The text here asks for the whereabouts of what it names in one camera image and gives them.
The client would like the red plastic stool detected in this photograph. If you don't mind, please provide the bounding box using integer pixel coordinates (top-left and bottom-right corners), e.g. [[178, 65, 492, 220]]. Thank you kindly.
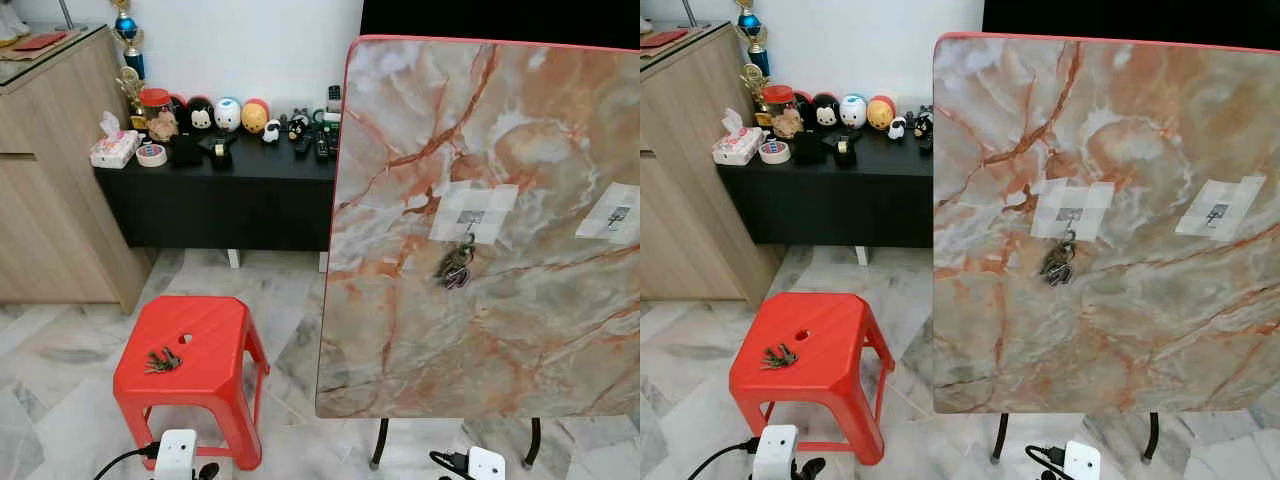
[[728, 292, 896, 467], [112, 295, 271, 471]]

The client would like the black low tv bench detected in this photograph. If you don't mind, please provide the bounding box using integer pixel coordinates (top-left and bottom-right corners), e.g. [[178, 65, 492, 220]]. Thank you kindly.
[[718, 125, 936, 249], [95, 130, 341, 253]]

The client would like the light wooden cabinet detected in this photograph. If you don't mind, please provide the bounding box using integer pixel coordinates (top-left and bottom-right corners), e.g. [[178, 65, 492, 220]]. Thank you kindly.
[[640, 22, 786, 301], [0, 25, 156, 313]]

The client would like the white tape patch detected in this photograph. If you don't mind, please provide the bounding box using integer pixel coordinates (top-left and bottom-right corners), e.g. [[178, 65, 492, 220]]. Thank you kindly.
[[1175, 175, 1268, 243], [1030, 178, 1116, 244], [575, 183, 641, 246], [430, 182, 521, 246]]

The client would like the marble pattern folding table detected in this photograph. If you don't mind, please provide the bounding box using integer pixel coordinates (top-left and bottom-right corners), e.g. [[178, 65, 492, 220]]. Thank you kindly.
[[932, 32, 1280, 466], [315, 35, 641, 471]]

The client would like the white pink tissue pack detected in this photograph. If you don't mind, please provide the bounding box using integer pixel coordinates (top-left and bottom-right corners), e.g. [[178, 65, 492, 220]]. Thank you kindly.
[[90, 112, 141, 169], [712, 108, 763, 166]]

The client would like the glass jar with red lid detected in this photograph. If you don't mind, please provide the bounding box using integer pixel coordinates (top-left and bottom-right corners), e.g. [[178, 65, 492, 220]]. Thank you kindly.
[[762, 85, 801, 139], [138, 88, 179, 141]]

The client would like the small gold trophy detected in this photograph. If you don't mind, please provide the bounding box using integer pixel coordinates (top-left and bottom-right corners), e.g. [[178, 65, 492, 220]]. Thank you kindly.
[[115, 66, 146, 129], [740, 62, 771, 126]]

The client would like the tall blue gold trophy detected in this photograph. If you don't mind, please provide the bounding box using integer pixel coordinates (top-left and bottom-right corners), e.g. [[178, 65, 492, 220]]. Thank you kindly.
[[735, 0, 769, 79], [112, 0, 147, 81]]

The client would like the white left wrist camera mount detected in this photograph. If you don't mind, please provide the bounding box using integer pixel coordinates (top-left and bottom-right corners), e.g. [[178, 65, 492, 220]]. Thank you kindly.
[[155, 430, 199, 480], [752, 425, 799, 480]]

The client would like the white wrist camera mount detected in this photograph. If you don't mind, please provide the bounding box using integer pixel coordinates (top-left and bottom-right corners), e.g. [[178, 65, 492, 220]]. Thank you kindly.
[[752, 425, 799, 480], [1063, 441, 1102, 480], [468, 447, 507, 480], [155, 430, 199, 480]]

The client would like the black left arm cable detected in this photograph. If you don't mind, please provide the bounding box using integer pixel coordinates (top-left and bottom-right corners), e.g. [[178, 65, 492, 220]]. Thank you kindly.
[[93, 443, 159, 480], [686, 437, 756, 480]]

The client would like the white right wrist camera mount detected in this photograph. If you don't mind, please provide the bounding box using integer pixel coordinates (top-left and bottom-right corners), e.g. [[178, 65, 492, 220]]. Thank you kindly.
[[468, 447, 507, 480], [1063, 441, 1102, 480]]

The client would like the grey key bunch with ring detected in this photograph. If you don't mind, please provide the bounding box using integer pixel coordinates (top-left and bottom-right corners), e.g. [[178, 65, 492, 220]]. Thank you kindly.
[[1038, 232, 1079, 289], [435, 235, 479, 293]]

